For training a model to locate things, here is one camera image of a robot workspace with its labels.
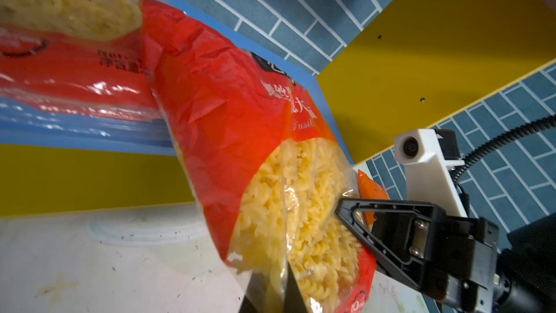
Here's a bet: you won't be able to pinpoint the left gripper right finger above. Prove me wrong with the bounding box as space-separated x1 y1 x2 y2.
284 264 308 313

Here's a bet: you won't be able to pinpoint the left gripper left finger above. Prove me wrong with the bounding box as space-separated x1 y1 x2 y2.
238 297 254 313

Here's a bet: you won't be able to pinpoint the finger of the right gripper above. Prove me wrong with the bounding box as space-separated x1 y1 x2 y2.
335 198 447 291

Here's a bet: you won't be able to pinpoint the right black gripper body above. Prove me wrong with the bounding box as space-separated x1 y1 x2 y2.
418 211 500 312

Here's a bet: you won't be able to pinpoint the orange macaroni bag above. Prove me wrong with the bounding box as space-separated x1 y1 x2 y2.
358 170 389 200

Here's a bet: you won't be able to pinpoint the red macaroni bag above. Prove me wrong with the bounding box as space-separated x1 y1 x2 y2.
140 0 376 312
1 0 174 156

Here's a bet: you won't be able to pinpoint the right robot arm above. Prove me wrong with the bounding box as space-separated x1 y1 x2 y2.
336 199 555 312

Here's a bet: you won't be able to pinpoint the yellow shelf with coloured boards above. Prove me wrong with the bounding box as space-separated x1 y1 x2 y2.
1 0 555 217

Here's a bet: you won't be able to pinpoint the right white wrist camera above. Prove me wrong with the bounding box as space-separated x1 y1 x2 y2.
394 129 469 217

